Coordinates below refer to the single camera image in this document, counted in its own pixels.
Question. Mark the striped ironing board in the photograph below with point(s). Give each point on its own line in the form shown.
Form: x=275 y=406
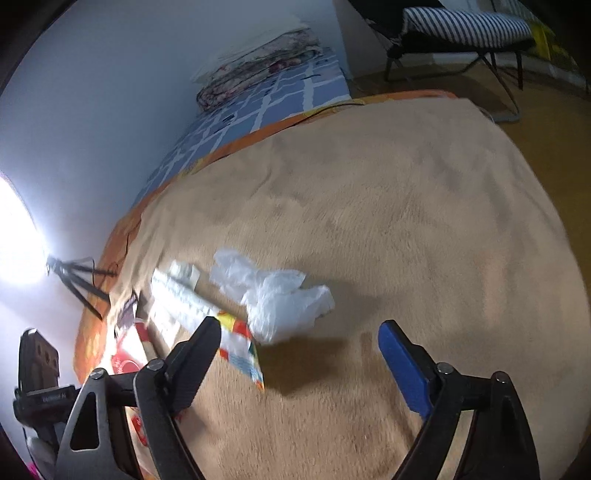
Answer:
x=466 y=25

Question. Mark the black tripod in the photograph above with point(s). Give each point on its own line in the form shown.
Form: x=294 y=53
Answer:
x=76 y=286

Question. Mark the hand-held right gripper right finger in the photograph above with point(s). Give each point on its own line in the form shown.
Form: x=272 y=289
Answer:
x=406 y=369

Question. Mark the beige fleece blanket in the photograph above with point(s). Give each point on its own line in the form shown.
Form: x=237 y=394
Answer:
x=369 y=207

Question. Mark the red white packaging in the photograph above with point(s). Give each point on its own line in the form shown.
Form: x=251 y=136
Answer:
x=127 y=355

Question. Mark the blue white patterned sheet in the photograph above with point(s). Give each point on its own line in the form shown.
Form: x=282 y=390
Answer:
x=295 y=92

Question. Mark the small white box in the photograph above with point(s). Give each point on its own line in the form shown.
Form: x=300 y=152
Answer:
x=184 y=272

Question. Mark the yellow black bag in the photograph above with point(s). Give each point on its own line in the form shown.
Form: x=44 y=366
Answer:
x=554 y=55

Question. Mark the long white packet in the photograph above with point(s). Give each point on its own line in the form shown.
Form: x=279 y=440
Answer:
x=180 y=300

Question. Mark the black folding chair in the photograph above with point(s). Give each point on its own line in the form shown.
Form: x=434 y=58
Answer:
x=378 y=18

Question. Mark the colourful yellow red packet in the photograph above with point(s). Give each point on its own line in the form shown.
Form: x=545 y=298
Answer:
x=240 y=355

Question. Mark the white plastic bag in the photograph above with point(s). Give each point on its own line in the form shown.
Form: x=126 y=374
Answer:
x=281 y=304

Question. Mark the small dark packet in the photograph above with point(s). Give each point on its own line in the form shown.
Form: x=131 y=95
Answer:
x=127 y=314

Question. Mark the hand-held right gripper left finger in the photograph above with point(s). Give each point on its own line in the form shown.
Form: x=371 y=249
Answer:
x=194 y=364

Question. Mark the folded floral quilt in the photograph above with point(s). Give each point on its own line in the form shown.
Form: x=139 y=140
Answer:
x=249 y=78

